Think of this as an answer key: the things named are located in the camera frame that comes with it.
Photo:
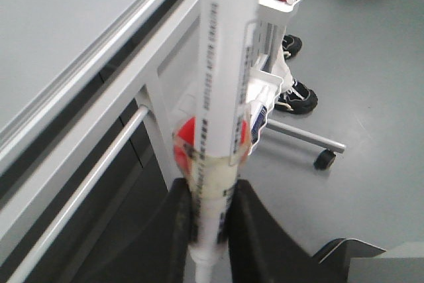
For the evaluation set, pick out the blue white eraser in tray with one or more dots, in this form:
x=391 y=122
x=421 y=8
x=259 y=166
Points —
x=258 y=113

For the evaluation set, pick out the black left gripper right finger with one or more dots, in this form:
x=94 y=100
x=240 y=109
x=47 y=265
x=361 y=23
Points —
x=260 y=250

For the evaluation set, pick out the black sneaker near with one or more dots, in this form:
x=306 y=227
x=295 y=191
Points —
x=298 y=99

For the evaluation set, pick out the white horizontal stand rail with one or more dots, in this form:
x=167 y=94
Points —
x=70 y=207

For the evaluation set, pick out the white whiteboard marker pen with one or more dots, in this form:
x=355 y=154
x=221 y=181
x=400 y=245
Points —
x=225 y=57

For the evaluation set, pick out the black sneaker far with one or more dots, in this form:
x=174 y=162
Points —
x=291 y=45

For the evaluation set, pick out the grey metal base corner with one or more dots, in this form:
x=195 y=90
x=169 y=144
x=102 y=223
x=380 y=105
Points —
x=354 y=260

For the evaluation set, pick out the white lower stand tray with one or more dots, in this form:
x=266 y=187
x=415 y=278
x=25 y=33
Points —
x=225 y=116

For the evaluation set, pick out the grey stand leg with caster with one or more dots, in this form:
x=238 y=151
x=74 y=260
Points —
x=326 y=158

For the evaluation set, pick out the red round magnet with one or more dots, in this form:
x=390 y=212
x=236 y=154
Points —
x=186 y=155

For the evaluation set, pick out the black sneaker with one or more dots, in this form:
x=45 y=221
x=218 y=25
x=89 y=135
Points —
x=298 y=99
x=291 y=45

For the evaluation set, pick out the white metal whiteboard stand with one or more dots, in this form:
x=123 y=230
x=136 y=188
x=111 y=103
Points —
x=34 y=205

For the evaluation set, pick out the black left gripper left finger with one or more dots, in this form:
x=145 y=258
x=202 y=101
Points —
x=158 y=254

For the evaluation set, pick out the white whiteboard with aluminium frame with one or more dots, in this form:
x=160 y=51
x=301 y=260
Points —
x=50 y=49

